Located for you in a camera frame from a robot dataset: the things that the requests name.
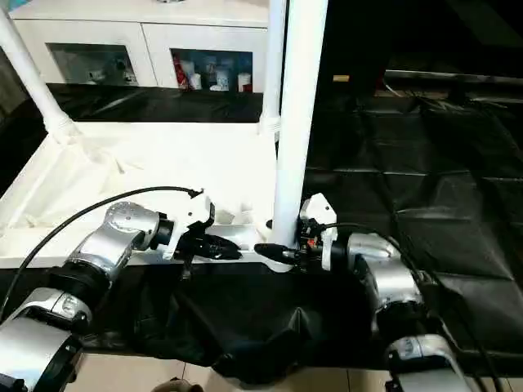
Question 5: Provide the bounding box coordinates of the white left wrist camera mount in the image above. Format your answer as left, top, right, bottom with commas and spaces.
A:
162, 187, 217, 261

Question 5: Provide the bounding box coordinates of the black furniture unit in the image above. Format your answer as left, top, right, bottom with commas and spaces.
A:
320, 0, 523, 99

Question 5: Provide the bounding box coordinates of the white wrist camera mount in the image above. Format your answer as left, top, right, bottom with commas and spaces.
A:
162, 187, 217, 261
298, 193, 339, 272

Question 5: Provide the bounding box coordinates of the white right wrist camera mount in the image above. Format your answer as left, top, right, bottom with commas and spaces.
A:
298, 193, 339, 272

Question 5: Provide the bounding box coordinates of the white plastic table top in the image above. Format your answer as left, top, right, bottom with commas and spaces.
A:
0, 118, 296, 275

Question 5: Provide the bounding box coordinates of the white glass-door cabinet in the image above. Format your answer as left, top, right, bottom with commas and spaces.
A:
7, 0, 274, 94

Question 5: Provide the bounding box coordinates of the black left robot foot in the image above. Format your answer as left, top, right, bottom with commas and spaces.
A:
152, 377, 194, 392

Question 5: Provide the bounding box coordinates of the black work mat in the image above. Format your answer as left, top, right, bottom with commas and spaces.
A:
0, 81, 523, 387

